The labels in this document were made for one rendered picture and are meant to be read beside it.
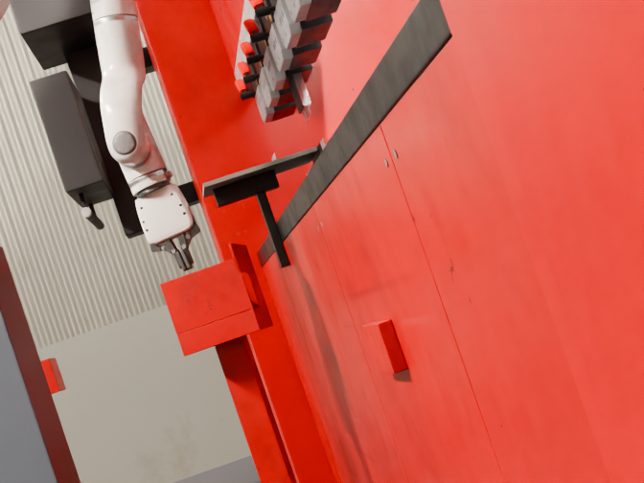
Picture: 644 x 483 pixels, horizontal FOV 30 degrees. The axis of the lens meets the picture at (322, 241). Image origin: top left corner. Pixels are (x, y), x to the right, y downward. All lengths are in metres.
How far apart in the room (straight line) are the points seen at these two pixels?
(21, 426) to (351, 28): 1.79
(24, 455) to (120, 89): 0.73
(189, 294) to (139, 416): 3.30
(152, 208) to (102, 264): 3.26
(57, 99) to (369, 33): 0.97
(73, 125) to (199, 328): 1.50
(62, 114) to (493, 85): 3.27
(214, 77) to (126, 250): 2.15
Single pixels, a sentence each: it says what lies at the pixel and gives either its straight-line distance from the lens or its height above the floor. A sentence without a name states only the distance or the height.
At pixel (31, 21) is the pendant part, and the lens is 3.86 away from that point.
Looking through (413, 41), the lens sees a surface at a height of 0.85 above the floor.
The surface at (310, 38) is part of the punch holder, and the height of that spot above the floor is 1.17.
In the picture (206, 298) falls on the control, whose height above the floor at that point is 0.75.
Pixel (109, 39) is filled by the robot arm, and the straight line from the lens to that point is 2.46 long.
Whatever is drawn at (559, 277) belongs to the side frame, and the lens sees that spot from 0.52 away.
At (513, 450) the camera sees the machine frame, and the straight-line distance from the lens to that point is 1.20.
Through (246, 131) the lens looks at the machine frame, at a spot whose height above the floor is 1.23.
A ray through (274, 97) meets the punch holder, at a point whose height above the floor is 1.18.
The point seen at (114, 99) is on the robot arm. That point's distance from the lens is 2.37.
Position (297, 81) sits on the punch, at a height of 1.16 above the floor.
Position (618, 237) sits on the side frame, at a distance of 0.44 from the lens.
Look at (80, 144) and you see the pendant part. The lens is 3.74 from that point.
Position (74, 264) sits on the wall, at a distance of 5.69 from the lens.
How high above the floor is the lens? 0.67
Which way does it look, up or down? 3 degrees up
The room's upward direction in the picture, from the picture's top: 19 degrees counter-clockwise
